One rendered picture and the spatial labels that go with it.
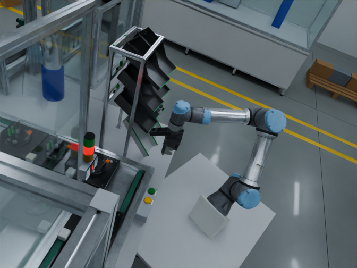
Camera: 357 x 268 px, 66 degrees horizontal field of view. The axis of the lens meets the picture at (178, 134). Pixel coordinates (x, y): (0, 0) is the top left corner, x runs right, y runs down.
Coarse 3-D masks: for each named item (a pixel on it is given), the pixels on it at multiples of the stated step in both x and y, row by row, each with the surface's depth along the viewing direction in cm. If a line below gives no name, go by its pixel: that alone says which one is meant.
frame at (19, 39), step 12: (84, 0) 84; (60, 12) 73; (72, 12) 76; (84, 12) 82; (36, 24) 66; (48, 24) 67; (60, 24) 72; (0, 36) 58; (12, 36) 59; (24, 36) 60; (36, 36) 65; (0, 48) 55; (12, 48) 59; (0, 60) 56
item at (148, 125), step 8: (120, 96) 159; (128, 96) 172; (120, 104) 162; (128, 104) 160; (128, 112) 163; (136, 112) 169; (144, 112) 174; (136, 120) 164; (144, 120) 171; (152, 120) 175; (144, 128) 165
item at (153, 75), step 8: (136, 40) 150; (144, 40) 147; (128, 48) 139; (136, 48) 151; (144, 48) 150; (152, 56) 151; (136, 64) 143; (152, 64) 154; (144, 72) 143; (152, 72) 150; (160, 72) 154; (152, 80) 144; (160, 80) 151; (168, 80) 152
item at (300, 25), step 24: (192, 0) 479; (216, 0) 465; (240, 0) 452; (264, 0) 440; (288, 0) 429; (312, 0) 418; (336, 0) 408; (264, 24) 460; (288, 24) 448; (312, 24) 436
